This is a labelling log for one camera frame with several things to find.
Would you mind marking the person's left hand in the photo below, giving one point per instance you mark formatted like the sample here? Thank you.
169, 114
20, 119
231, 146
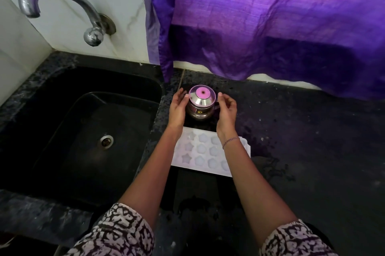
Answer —
176, 111

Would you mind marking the person's right hand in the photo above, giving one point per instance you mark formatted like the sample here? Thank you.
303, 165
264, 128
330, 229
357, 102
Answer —
226, 116

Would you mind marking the person's right fingers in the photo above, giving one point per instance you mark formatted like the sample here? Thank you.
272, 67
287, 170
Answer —
227, 101

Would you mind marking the person's left fingers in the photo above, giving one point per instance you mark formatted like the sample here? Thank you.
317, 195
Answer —
180, 95

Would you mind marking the small steel pot with lid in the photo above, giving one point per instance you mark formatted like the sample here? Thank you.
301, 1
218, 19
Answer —
201, 103

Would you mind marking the person's right forearm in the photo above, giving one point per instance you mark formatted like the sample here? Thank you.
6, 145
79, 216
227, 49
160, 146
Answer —
249, 183

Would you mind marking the person's left forearm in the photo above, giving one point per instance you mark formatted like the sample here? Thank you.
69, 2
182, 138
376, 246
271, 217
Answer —
156, 168

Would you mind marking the white star-mould ice tray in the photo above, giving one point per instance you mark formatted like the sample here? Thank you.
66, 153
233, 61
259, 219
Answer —
204, 153

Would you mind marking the steel sink drain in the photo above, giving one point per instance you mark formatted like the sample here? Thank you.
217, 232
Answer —
106, 141

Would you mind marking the purple curtain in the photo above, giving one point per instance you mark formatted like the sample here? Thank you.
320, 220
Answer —
270, 21

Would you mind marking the black stone sink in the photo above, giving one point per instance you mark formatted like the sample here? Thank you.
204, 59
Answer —
75, 132

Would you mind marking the person's left patterned sleeve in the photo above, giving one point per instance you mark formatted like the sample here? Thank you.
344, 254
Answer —
117, 234

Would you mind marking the person's patterned sleeve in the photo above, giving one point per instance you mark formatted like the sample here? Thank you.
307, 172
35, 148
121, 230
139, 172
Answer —
296, 240
117, 234

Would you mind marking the person's right patterned sleeve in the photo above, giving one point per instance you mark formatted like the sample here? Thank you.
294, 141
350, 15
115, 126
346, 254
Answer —
296, 240

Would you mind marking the chrome wall faucet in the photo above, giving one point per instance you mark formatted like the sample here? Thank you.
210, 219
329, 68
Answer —
75, 0

